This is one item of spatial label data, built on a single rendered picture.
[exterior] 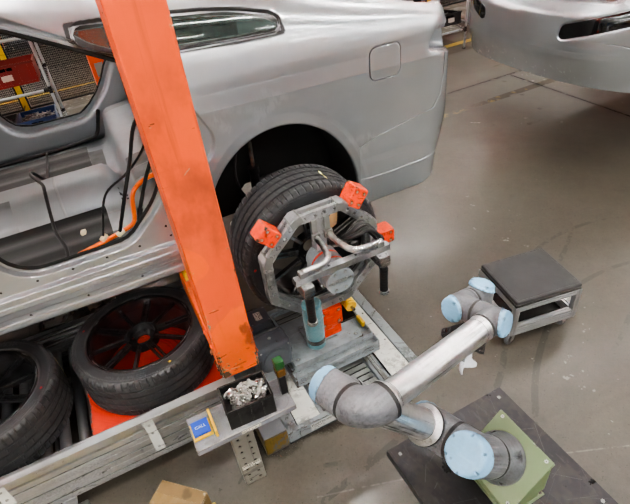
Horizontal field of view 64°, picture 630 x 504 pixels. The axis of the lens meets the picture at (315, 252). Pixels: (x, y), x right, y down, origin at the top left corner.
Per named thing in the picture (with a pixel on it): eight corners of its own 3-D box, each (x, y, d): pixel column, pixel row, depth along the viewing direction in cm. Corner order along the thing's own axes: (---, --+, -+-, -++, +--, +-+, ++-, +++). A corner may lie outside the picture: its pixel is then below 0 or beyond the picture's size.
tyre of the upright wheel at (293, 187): (376, 200, 256) (286, 135, 212) (403, 222, 238) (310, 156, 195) (300, 299, 268) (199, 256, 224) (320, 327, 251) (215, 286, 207)
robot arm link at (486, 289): (462, 280, 179) (479, 272, 184) (457, 309, 184) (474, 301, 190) (485, 291, 172) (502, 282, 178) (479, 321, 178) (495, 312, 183)
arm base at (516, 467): (537, 456, 176) (525, 455, 169) (505, 498, 179) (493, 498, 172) (495, 419, 190) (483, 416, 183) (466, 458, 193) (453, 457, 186)
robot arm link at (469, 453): (498, 489, 172) (473, 489, 160) (457, 461, 185) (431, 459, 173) (515, 448, 172) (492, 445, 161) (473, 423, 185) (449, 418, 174)
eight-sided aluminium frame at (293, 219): (372, 278, 246) (368, 182, 213) (379, 286, 242) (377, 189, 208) (270, 321, 230) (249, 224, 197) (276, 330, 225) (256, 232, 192)
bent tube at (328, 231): (360, 223, 215) (358, 202, 208) (384, 246, 201) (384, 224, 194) (323, 237, 210) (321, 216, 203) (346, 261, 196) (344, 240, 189)
